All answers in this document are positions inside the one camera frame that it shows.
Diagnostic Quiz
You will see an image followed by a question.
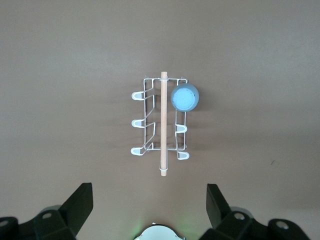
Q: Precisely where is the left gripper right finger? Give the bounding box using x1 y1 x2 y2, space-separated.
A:
206 183 254 240

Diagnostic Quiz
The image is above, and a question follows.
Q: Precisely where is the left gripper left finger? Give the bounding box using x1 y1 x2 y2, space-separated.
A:
32 182 94 240

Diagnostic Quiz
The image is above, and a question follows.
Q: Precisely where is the blue plastic cup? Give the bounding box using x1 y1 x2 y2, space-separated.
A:
170 82 200 112

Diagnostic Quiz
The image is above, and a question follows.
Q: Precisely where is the brown table cover sheet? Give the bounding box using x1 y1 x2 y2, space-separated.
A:
0 0 320 240

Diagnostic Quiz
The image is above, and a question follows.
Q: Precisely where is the white wire cup holder rack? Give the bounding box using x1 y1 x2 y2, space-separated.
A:
130 71 191 178

